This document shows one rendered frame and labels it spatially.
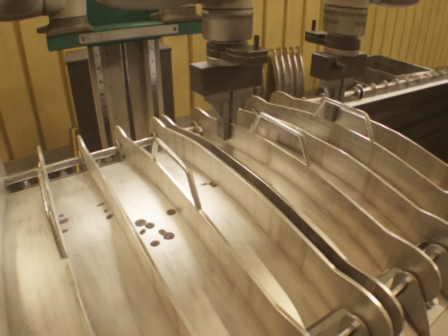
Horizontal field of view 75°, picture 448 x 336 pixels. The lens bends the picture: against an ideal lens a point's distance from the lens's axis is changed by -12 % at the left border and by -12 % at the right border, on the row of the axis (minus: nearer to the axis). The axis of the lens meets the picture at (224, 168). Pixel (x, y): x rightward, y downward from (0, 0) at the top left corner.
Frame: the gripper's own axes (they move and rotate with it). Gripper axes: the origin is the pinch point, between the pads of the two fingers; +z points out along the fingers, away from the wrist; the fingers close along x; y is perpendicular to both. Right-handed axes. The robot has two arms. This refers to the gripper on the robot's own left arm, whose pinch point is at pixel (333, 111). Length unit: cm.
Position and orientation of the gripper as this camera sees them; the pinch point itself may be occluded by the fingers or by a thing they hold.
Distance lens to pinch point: 76.8
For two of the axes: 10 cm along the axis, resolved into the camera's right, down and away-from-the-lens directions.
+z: 0.0, 8.6, 5.1
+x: 8.4, -2.7, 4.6
